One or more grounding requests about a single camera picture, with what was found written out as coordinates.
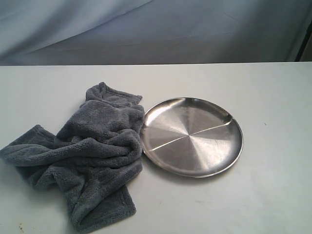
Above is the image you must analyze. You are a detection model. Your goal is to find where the round stainless steel plate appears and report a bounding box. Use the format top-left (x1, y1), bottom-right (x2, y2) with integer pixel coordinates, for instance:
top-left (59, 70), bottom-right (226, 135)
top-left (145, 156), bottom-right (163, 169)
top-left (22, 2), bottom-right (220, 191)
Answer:
top-left (140, 97), bottom-right (243, 178)

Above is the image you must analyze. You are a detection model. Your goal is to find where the grey fleece towel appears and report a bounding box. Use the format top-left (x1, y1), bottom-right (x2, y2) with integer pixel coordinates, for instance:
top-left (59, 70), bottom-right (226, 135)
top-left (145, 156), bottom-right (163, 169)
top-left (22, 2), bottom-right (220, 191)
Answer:
top-left (0, 82), bottom-right (144, 234)

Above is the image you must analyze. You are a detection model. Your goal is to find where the grey backdrop cloth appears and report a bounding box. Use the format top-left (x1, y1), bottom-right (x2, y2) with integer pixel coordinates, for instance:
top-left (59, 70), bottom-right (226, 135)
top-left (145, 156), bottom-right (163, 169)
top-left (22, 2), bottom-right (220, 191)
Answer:
top-left (0, 0), bottom-right (312, 65)

